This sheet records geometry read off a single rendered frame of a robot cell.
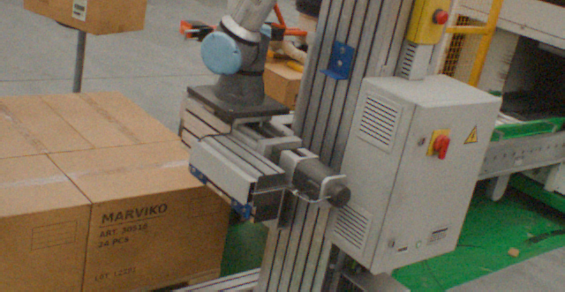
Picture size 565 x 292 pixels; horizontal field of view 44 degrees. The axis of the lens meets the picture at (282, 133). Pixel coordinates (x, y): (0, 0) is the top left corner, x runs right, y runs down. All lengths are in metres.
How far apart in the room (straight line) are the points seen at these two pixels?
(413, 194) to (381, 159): 0.12
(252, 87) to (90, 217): 0.78
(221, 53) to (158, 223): 0.94
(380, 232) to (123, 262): 1.11
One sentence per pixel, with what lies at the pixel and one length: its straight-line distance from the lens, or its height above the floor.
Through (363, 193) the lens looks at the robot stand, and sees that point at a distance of 1.81.
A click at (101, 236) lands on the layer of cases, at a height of 0.40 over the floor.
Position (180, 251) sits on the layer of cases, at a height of 0.27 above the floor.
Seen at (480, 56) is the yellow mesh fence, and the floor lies 0.81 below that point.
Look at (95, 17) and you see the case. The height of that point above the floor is 0.72.
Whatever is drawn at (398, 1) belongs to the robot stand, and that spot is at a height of 1.43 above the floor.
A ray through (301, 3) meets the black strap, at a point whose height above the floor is 1.20.
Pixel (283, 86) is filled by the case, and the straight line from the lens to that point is 2.68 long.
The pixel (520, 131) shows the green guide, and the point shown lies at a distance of 4.12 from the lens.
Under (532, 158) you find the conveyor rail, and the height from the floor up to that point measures 0.47.
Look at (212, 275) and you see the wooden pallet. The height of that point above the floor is 0.12.
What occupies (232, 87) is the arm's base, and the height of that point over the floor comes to 1.08.
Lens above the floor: 1.67
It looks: 20 degrees down
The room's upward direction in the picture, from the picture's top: 12 degrees clockwise
